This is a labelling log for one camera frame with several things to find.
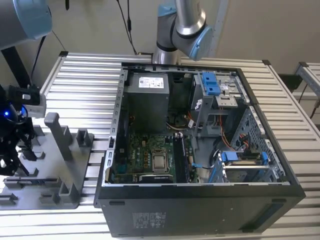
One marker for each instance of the blue drive latch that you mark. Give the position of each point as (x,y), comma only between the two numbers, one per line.
(210,82)

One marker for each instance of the white plastic connector block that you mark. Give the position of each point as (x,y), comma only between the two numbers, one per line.
(199,103)

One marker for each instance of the black graphics card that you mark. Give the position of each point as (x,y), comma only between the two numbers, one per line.
(156,178)

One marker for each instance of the grey parts rack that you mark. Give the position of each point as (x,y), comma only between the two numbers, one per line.
(50,162)

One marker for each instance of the black slanted post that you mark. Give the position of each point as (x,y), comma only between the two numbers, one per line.
(15,65)

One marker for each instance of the grey metal drive cage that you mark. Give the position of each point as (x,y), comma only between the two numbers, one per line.
(225,100)

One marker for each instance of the blue disk carrier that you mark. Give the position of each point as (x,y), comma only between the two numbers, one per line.
(228,157)

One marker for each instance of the white four pin connector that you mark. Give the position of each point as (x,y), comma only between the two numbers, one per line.
(143,144)

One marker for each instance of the aluminium frame side table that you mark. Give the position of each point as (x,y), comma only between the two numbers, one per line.
(308,75)

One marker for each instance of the black RAM slot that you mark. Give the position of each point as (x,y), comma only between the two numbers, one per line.
(178,160)

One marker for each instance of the silver CPU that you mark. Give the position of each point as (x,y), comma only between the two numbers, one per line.
(160,162)

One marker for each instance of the black open PC case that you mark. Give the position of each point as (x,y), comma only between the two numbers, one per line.
(200,215)

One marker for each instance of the black rear case fan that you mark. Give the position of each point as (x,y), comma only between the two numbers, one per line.
(122,140)

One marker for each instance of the dark object beyond table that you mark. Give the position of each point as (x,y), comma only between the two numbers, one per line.
(290,81)

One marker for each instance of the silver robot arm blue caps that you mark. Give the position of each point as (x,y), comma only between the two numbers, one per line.
(185,22)

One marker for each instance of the green motherboard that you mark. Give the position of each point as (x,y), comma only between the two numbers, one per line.
(140,150)

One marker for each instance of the disk bay with blue rails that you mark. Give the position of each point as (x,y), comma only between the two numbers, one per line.
(250,172)

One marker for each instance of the grey power supply unit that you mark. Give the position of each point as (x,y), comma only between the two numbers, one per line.
(147,110)

